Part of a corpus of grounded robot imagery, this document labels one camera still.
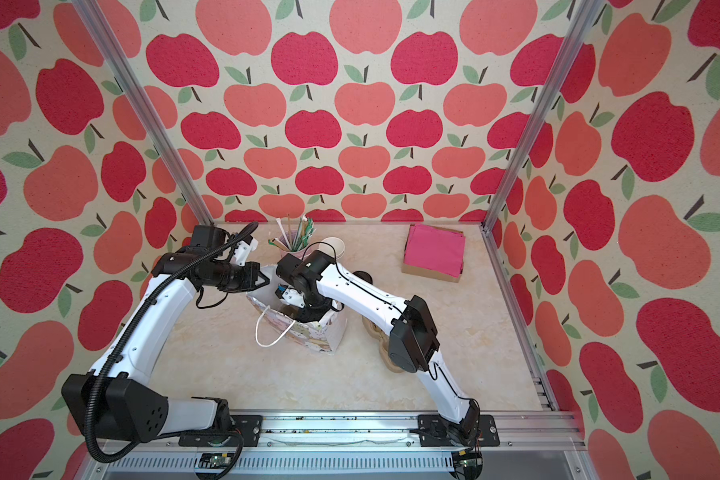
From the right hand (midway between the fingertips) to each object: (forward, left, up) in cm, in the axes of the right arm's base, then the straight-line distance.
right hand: (324, 316), depth 83 cm
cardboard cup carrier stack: (-2, -17, -6) cm, 18 cm away
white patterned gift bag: (-7, -3, +4) cm, 9 cm away
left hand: (+3, +14, +11) cm, 18 cm away
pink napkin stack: (+38, -36, -10) cm, 53 cm away
